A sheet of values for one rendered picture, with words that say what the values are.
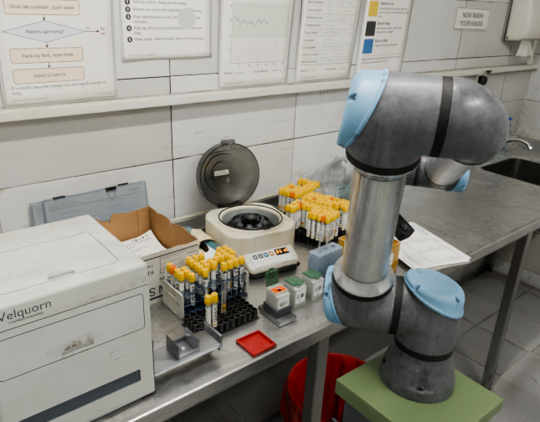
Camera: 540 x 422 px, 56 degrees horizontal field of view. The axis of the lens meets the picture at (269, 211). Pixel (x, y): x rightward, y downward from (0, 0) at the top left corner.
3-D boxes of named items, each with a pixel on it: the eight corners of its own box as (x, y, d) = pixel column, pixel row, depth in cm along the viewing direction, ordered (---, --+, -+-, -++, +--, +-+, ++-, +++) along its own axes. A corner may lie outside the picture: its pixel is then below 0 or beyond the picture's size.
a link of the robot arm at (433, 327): (459, 362, 96) (474, 299, 91) (386, 347, 98) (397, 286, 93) (452, 326, 107) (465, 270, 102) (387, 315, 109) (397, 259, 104)
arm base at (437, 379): (469, 388, 104) (480, 347, 100) (418, 414, 96) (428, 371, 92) (414, 347, 116) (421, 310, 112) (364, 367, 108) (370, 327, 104)
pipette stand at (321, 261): (320, 290, 142) (323, 259, 138) (302, 280, 147) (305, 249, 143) (343, 279, 148) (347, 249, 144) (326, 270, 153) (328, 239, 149)
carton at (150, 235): (116, 317, 126) (111, 264, 120) (74, 270, 146) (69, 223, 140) (202, 287, 141) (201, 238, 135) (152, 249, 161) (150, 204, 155)
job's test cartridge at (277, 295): (276, 317, 127) (277, 295, 124) (264, 308, 130) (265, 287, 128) (289, 312, 129) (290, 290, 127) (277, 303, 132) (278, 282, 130)
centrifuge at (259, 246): (239, 284, 143) (240, 244, 139) (198, 242, 167) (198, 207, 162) (310, 265, 155) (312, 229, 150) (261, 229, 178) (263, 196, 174)
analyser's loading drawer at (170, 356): (136, 389, 101) (135, 368, 99) (122, 371, 105) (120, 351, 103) (222, 350, 113) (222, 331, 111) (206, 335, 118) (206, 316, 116)
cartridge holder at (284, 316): (279, 327, 125) (280, 315, 124) (258, 310, 132) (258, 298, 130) (295, 320, 128) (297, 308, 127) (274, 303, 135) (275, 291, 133)
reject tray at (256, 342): (253, 357, 114) (253, 354, 114) (235, 342, 119) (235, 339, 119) (276, 346, 118) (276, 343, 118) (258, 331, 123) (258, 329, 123)
